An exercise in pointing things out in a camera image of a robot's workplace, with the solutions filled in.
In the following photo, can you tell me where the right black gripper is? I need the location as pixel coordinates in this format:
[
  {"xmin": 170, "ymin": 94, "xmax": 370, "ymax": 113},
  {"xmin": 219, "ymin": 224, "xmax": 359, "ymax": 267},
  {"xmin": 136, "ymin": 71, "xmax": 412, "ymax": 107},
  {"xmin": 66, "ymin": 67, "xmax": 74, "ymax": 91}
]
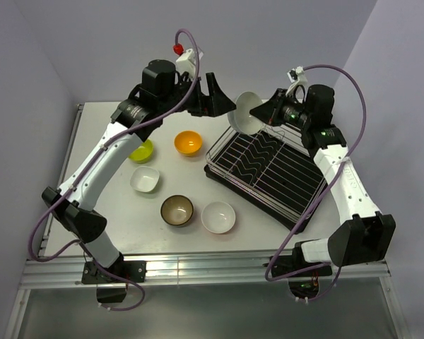
[{"xmin": 250, "ymin": 88, "xmax": 312, "ymax": 130}]

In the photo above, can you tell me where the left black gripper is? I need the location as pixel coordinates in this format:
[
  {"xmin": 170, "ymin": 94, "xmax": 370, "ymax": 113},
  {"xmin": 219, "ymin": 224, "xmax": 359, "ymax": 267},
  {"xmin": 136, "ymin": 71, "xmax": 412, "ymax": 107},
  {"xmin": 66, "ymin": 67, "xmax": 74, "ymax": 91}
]
[{"xmin": 160, "ymin": 73, "xmax": 236, "ymax": 118}]

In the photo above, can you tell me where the white ribbed bowl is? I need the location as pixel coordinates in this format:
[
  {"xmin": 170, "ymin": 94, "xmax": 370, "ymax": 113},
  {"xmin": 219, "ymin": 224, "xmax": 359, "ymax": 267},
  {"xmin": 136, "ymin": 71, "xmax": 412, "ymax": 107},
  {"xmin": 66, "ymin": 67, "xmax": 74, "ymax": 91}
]
[{"xmin": 227, "ymin": 92, "xmax": 264, "ymax": 135}]

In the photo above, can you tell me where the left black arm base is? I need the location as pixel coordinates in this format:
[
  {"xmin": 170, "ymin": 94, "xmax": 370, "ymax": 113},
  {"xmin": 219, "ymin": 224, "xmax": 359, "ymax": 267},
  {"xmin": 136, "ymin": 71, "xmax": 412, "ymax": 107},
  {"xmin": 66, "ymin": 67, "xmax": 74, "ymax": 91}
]
[{"xmin": 81, "ymin": 261, "xmax": 146, "ymax": 311}]

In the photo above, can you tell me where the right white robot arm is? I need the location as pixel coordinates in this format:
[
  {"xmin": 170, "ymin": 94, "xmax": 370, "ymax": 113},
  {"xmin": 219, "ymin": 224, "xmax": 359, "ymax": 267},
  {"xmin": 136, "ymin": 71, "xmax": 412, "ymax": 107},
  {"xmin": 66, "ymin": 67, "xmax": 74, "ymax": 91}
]
[{"xmin": 249, "ymin": 85, "xmax": 396, "ymax": 275}]

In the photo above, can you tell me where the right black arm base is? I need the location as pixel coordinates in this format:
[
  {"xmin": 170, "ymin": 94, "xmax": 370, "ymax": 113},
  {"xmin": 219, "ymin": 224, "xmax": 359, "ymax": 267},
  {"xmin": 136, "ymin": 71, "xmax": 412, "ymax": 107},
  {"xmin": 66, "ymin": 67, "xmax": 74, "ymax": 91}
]
[{"xmin": 264, "ymin": 253, "xmax": 333, "ymax": 300}]

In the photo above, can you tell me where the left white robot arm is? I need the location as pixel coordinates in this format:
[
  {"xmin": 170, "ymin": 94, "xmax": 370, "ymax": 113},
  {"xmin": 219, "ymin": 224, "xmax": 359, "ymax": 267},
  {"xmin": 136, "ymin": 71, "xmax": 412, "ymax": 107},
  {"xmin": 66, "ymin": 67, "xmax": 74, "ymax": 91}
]
[{"xmin": 42, "ymin": 59, "xmax": 236, "ymax": 282}]

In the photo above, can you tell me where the orange round bowl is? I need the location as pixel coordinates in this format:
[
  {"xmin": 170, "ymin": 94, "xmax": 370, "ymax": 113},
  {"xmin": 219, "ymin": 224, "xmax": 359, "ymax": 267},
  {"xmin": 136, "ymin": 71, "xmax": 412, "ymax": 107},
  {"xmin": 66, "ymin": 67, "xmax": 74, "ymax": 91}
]
[{"xmin": 174, "ymin": 131, "xmax": 203, "ymax": 157}]

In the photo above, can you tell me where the black drip tray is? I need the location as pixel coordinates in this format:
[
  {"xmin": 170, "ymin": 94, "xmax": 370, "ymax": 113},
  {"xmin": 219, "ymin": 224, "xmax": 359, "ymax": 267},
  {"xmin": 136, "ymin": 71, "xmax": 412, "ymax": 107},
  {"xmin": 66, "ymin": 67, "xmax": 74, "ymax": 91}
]
[{"xmin": 203, "ymin": 130, "xmax": 329, "ymax": 235}]

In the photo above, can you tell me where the green round bowl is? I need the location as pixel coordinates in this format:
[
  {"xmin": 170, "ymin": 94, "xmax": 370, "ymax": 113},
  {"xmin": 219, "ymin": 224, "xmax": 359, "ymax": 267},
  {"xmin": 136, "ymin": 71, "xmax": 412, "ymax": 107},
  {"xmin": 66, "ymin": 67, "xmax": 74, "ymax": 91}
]
[{"xmin": 128, "ymin": 139, "xmax": 154, "ymax": 163}]

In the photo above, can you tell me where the white square bowl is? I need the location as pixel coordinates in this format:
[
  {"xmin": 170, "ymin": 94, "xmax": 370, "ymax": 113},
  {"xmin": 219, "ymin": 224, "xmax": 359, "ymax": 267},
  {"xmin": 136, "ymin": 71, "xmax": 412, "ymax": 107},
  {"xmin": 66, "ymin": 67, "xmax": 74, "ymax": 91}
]
[{"xmin": 129, "ymin": 166, "xmax": 160, "ymax": 193}]

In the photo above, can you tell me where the white bowl orange outside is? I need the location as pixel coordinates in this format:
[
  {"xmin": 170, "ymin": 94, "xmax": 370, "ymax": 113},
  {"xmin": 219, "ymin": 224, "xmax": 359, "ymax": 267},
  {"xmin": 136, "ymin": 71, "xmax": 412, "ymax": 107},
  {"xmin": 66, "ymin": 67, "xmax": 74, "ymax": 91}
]
[{"xmin": 201, "ymin": 201, "xmax": 236, "ymax": 234}]

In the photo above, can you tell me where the brown patterned bowl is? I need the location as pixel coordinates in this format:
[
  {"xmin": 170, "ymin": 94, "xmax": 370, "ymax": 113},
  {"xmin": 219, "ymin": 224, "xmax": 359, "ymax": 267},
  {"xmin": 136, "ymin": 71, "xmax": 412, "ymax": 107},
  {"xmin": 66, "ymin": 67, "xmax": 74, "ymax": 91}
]
[{"xmin": 160, "ymin": 195, "xmax": 194, "ymax": 227}]

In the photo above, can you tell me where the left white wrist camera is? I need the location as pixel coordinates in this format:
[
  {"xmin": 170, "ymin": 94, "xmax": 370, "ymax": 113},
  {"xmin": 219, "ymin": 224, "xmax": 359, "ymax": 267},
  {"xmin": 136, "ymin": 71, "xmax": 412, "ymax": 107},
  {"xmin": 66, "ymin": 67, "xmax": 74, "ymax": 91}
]
[{"xmin": 175, "ymin": 48, "xmax": 196, "ymax": 78}]

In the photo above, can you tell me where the aluminium frame rail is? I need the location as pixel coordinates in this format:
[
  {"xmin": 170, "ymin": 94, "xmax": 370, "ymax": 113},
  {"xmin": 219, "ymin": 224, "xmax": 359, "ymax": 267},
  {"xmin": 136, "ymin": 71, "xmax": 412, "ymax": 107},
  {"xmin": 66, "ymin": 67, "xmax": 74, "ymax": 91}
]
[{"xmin": 20, "ymin": 249, "xmax": 391, "ymax": 289}]

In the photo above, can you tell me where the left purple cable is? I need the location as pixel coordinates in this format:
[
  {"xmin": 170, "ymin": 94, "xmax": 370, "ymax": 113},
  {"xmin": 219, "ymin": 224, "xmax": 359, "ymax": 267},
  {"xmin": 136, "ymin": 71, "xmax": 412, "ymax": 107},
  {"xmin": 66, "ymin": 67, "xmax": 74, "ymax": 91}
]
[{"xmin": 27, "ymin": 29, "xmax": 200, "ymax": 311}]

